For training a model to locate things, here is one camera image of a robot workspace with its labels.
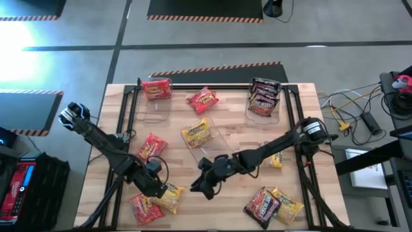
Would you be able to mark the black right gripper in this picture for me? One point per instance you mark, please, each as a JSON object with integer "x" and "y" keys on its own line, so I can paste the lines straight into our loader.
{"x": 223, "y": 167}

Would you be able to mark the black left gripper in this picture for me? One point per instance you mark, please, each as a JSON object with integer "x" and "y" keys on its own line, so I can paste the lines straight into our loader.
{"x": 149, "y": 187}

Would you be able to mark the yellow Maruchan noodle pack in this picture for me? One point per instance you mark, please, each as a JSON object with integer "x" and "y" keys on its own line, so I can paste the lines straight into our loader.
{"x": 277, "y": 160}
{"x": 196, "y": 132}
{"x": 172, "y": 199}
{"x": 289, "y": 206}

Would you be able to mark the clear plastic bin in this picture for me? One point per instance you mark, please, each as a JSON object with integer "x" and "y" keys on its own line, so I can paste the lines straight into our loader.
{"x": 264, "y": 120}
{"x": 212, "y": 148}
{"x": 157, "y": 111}

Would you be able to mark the red Maruchan noodle pack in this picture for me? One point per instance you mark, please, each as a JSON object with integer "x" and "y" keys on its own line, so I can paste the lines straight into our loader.
{"x": 156, "y": 89}
{"x": 202, "y": 100}
{"x": 151, "y": 147}
{"x": 145, "y": 211}

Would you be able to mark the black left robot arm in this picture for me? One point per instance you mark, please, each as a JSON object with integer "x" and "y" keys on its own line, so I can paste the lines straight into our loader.
{"x": 96, "y": 138}

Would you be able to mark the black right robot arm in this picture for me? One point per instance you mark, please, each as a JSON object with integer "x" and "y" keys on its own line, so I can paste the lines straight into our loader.
{"x": 273, "y": 148}

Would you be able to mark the red black computer tower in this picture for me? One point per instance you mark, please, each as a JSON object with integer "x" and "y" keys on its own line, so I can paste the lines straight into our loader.
{"x": 19, "y": 193}

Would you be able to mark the blue-lit black device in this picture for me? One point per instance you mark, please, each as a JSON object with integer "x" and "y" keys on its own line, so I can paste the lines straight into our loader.
{"x": 6, "y": 138}

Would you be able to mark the white board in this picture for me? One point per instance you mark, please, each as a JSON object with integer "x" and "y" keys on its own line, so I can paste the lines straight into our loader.
{"x": 367, "y": 177}

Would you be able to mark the black power brick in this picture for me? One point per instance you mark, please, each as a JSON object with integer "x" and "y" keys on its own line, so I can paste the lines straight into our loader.
{"x": 370, "y": 122}

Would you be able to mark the black stand base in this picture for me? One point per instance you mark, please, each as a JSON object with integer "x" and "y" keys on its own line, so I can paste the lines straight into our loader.
{"x": 273, "y": 8}

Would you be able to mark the pink object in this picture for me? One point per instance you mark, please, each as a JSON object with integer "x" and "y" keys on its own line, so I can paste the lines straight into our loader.
{"x": 404, "y": 82}

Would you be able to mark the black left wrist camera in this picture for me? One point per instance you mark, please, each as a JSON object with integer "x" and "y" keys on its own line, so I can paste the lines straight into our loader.
{"x": 154, "y": 167}

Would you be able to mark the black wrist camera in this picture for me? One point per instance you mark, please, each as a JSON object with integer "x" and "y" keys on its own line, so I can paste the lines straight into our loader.
{"x": 154, "y": 167}
{"x": 206, "y": 162}

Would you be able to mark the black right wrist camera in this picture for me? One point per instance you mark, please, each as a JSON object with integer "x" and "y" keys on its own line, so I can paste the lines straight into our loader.
{"x": 206, "y": 162}

